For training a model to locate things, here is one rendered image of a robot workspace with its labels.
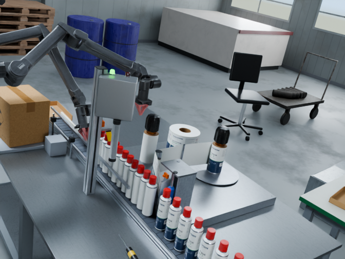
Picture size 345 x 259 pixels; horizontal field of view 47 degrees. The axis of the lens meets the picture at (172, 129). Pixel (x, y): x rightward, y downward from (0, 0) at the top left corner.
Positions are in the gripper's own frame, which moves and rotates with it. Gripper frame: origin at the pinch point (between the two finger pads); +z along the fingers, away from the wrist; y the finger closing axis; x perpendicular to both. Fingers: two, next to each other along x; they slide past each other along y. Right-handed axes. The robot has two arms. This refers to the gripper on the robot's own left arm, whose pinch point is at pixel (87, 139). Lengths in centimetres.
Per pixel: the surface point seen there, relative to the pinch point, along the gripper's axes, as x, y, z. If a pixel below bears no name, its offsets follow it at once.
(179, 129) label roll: -18, 56, 6
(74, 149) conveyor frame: 7.6, -5.7, 3.9
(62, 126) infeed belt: 29.7, -1.7, -16.6
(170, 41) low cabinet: 512, 502, -309
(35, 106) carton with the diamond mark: 5.1, -24.6, -24.8
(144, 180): -58, -3, 34
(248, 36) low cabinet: 320, 560, -232
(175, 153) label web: -39, 32, 22
